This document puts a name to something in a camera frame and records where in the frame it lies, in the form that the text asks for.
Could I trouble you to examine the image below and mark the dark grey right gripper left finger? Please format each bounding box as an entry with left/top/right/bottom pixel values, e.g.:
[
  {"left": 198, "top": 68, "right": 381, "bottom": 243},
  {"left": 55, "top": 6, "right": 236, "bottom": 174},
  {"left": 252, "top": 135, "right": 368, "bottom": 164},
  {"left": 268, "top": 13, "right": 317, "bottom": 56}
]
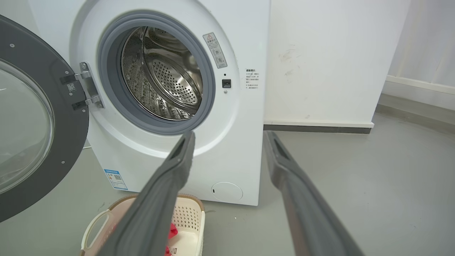
[{"left": 97, "top": 130, "right": 196, "bottom": 256}]

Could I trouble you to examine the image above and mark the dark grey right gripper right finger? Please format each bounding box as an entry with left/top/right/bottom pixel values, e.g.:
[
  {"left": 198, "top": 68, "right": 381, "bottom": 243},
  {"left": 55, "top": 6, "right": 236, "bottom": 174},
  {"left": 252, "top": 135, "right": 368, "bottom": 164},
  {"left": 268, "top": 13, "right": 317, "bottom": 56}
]
[{"left": 263, "top": 130, "right": 365, "bottom": 256}]

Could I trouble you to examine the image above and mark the round black glass washer door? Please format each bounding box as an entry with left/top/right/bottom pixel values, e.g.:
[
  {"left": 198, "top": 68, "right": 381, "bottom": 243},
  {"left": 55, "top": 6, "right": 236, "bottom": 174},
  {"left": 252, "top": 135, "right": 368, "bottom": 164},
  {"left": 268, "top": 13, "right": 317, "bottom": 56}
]
[{"left": 0, "top": 14, "right": 90, "bottom": 223}]

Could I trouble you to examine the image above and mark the white front-load washing machine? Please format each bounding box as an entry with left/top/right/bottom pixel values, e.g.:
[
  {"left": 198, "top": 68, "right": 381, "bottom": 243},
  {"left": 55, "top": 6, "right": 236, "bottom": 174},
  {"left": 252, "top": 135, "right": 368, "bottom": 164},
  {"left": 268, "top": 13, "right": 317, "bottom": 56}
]
[{"left": 26, "top": 0, "right": 272, "bottom": 207}]

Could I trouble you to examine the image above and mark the metal door hinge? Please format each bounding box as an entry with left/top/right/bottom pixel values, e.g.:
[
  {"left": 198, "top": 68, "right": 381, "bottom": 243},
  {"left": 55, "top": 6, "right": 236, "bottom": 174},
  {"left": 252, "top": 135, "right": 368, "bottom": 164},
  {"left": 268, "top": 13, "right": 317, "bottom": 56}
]
[{"left": 59, "top": 62, "right": 105, "bottom": 110}]

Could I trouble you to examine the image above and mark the red and white garment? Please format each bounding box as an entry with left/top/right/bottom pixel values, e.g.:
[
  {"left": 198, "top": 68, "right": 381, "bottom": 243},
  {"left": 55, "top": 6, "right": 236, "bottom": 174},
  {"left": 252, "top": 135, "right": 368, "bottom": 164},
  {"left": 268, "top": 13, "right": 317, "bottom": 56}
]
[{"left": 164, "top": 223, "right": 178, "bottom": 256}]

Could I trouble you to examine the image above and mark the cream perforated laundry basket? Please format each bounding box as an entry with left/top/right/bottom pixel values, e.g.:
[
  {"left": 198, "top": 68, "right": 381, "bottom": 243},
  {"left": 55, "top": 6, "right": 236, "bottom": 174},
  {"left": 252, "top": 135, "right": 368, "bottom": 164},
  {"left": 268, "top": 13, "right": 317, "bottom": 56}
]
[{"left": 81, "top": 193, "right": 206, "bottom": 256}]

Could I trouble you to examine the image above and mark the blue energy label sticker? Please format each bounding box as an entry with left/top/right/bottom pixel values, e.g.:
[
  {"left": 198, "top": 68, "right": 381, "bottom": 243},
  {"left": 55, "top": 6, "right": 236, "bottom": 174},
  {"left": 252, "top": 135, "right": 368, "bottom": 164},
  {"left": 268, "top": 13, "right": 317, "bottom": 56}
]
[{"left": 103, "top": 169, "right": 129, "bottom": 191}]

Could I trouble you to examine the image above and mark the round white filter cover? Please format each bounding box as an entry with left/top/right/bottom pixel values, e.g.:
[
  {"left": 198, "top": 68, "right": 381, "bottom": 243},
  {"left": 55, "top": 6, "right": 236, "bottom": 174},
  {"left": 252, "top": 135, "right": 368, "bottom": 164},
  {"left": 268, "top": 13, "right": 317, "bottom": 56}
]
[{"left": 211, "top": 182, "right": 244, "bottom": 202}]

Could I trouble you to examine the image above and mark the stainless steel washer drum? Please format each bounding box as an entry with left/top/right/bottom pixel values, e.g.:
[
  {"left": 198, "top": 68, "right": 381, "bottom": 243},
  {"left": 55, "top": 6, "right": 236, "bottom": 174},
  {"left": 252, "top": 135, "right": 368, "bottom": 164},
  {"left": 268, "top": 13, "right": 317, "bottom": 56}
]
[{"left": 121, "top": 26, "right": 204, "bottom": 121}]

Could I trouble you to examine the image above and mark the small printed text sticker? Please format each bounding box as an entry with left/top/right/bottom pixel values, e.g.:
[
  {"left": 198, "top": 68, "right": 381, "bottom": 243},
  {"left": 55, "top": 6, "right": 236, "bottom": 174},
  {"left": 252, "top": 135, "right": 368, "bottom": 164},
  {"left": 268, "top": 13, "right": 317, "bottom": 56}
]
[{"left": 245, "top": 68, "right": 259, "bottom": 90}]

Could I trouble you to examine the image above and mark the grey warning sticker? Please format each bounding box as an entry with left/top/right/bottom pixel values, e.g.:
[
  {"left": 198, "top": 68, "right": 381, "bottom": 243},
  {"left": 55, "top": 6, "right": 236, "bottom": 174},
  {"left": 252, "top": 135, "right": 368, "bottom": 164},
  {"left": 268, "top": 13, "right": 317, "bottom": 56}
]
[{"left": 202, "top": 32, "right": 228, "bottom": 69}]

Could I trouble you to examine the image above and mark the dark wall baseboard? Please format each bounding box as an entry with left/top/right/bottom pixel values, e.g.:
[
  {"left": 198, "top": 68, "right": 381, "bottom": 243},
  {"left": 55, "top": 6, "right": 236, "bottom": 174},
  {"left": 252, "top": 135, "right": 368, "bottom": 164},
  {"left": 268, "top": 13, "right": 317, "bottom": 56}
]
[{"left": 263, "top": 124, "right": 372, "bottom": 135}]

